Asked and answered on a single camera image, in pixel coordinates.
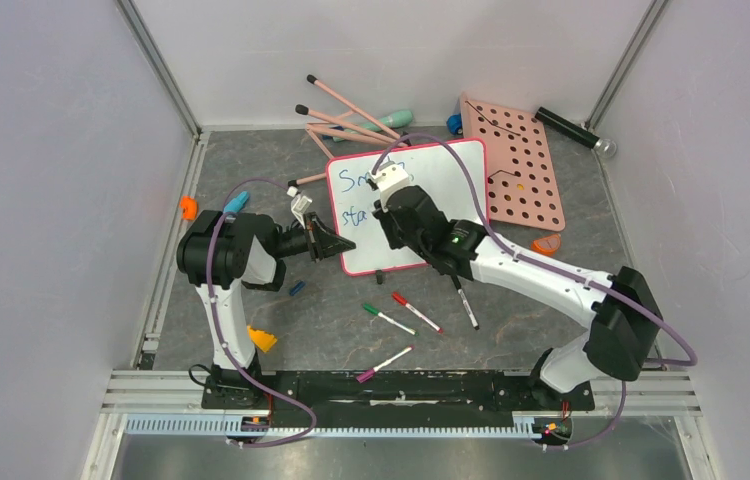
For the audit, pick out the blue toy car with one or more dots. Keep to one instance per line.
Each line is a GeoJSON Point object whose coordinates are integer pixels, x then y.
{"type": "Point", "coordinates": [454, 125]}

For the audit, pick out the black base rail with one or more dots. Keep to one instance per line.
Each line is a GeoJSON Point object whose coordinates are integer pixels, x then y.
{"type": "Point", "coordinates": [391, 399]}

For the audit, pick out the orange cap right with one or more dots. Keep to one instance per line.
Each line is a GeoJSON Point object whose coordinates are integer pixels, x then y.
{"type": "Point", "coordinates": [548, 245]}

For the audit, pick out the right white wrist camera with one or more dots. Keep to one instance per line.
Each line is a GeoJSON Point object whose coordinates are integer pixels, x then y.
{"type": "Point", "coordinates": [387, 181]}

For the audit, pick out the green marker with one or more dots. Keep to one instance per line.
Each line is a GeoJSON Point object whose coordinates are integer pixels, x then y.
{"type": "Point", "coordinates": [379, 314]}

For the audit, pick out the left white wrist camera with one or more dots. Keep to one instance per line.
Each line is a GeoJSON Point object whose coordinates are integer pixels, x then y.
{"type": "Point", "coordinates": [299, 205]}

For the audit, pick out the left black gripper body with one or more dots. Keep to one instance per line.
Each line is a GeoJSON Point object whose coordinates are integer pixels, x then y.
{"type": "Point", "coordinates": [309, 220]}

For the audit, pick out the yellow orange block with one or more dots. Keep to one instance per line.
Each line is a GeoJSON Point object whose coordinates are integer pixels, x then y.
{"type": "Point", "coordinates": [263, 340]}

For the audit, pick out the black flashlight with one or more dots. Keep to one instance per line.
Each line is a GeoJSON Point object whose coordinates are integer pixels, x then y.
{"type": "Point", "coordinates": [603, 147]}

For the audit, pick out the large blue marker toy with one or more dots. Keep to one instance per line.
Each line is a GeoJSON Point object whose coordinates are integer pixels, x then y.
{"type": "Point", "coordinates": [237, 203]}

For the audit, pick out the orange clip left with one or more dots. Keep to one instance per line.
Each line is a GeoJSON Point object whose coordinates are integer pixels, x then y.
{"type": "Point", "coordinates": [189, 208]}

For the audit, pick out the red marker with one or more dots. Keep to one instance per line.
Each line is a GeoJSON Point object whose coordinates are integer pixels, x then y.
{"type": "Point", "coordinates": [405, 303]}

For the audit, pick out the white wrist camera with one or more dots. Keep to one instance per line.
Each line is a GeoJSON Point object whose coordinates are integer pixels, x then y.
{"type": "Point", "coordinates": [387, 181]}
{"type": "Point", "coordinates": [299, 205]}

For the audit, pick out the pink folding stand legs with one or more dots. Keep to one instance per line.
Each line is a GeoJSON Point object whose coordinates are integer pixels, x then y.
{"type": "Point", "coordinates": [353, 125]}

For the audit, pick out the black marker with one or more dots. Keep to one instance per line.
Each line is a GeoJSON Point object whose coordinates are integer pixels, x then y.
{"type": "Point", "coordinates": [465, 302]}

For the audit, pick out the purple marker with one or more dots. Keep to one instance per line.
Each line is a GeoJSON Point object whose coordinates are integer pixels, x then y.
{"type": "Point", "coordinates": [370, 373]}

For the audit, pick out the blue marker cap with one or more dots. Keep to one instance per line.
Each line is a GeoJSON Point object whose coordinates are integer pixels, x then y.
{"type": "Point", "coordinates": [297, 288]}

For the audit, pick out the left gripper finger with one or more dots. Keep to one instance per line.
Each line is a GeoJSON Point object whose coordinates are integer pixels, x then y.
{"type": "Point", "coordinates": [323, 251]}
{"type": "Point", "coordinates": [326, 239]}

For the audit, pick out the mint green tube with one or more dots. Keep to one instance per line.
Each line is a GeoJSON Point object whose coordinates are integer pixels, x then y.
{"type": "Point", "coordinates": [395, 120]}

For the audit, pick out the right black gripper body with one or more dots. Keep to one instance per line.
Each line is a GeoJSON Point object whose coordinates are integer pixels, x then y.
{"type": "Point", "coordinates": [391, 216]}

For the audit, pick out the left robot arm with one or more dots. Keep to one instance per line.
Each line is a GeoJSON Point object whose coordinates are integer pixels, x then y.
{"type": "Point", "coordinates": [224, 254]}

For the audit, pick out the pink perforated board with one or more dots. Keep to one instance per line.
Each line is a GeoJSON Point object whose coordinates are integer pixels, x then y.
{"type": "Point", "coordinates": [520, 178]}

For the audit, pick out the pink framed whiteboard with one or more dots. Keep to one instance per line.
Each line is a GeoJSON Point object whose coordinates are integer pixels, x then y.
{"type": "Point", "coordinates": [429, 167]}

